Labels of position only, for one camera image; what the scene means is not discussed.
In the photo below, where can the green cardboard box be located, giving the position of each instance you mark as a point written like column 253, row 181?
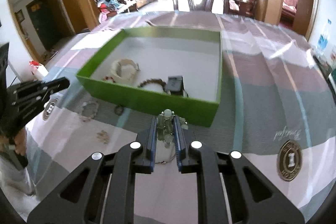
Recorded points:
column 157, row 104

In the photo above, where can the dark entrance door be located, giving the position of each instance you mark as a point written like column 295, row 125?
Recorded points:
column 43, row 26

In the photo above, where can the wooden chair with clothes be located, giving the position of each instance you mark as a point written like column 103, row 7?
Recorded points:
column 107, row 5

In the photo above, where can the cream wrist watch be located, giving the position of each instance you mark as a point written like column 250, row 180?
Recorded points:
column 123, row 71

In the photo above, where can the person's left hand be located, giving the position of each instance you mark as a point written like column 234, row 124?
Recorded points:
column 20, row 144

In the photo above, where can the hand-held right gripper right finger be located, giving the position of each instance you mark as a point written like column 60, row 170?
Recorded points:
column 178, row 145

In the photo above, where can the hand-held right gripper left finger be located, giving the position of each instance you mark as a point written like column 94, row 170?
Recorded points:
column 152, row 145

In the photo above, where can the striped tablecloth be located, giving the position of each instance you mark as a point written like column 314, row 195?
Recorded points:
column 262, row 108

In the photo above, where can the red and white bag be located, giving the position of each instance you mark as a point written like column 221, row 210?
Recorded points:
column 39, row 69

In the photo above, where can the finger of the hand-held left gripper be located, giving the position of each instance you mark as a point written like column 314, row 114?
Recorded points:
column 56, row 85

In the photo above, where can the black wrist watch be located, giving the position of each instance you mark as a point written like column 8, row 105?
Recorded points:
column 175, row 86

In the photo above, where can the plastic water bottle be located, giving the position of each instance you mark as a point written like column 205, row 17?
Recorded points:
column 323, row 37

